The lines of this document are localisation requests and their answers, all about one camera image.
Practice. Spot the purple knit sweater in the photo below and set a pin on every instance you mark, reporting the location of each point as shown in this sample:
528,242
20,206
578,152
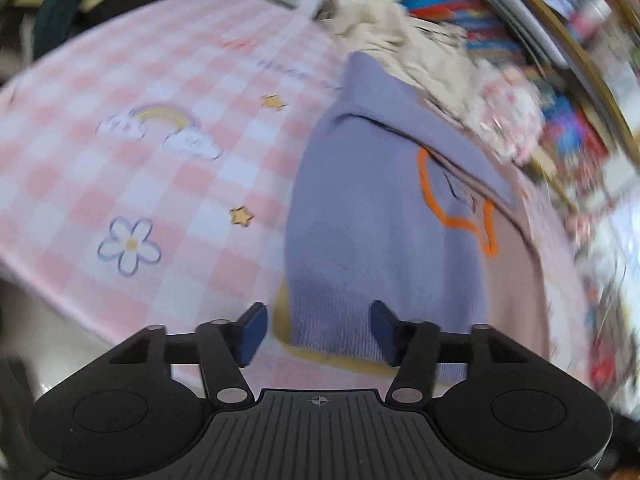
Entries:
360,210

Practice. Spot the white pink bunny plush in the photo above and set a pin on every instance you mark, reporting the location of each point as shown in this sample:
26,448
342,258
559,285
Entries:
505,110

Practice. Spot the pink checked desk mat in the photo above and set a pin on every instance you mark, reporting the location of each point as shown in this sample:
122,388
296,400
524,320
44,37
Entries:
125,85

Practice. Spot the row of colourful books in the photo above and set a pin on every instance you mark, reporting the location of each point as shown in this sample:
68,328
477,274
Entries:
450,10

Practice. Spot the wooden shelf board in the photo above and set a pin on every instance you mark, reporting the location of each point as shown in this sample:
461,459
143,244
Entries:
575,47

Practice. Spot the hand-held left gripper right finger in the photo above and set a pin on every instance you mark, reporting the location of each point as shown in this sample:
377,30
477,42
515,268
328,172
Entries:
385,332

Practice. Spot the mauve garment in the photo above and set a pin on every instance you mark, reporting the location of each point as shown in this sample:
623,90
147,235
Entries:
515,280

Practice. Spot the beige printed t-shirt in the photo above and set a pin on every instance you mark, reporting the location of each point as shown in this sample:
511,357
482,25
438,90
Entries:
400,35

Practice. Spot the dark crumpled cloth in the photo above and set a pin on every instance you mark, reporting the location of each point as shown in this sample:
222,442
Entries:
60,5

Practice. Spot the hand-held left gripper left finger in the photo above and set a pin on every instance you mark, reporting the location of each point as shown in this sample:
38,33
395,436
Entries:
252,335

